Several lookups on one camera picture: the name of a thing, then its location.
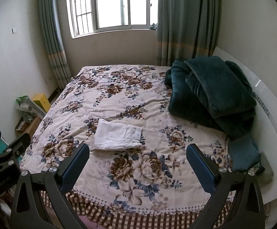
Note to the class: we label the white headboard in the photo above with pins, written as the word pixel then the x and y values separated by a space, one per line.
pixel 272 124

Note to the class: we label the dark green comforter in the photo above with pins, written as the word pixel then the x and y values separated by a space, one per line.
pixel 212 88

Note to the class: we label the yellow box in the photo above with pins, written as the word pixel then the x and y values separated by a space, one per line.
pixel 41 101

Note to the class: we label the white wall switch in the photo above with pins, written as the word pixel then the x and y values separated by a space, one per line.
pixel 14 30

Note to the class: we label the wooden nightstand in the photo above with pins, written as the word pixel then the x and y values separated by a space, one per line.
pixel 33 125

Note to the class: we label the green striped curtain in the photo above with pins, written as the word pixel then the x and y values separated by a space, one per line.
pixel 53 40
pixel 183 16

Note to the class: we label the floral printed blanket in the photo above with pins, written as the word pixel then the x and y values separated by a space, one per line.
pixel 128 95

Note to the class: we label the green and white plastic bag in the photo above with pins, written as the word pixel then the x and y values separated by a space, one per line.
pixel 25 105

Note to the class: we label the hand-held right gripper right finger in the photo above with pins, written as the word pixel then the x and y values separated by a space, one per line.
pixel 200 169

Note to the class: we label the sliding window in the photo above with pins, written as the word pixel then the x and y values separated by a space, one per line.
pixel 112 4

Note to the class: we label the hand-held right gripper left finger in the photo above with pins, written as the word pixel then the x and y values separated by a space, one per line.
pixel 74 169

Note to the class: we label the white pants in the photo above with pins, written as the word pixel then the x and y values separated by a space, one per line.
pixel 114 136

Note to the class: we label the teal pillow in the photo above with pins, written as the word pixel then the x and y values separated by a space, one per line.
pixel 243 152

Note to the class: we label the white wall socket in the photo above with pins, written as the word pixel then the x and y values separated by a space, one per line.
pixel 48 79

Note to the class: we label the small object on windowsill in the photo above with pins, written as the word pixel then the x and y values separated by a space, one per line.
pixel 153 26

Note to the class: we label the grey cloth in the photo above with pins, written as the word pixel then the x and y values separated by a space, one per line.
pixel 267 169

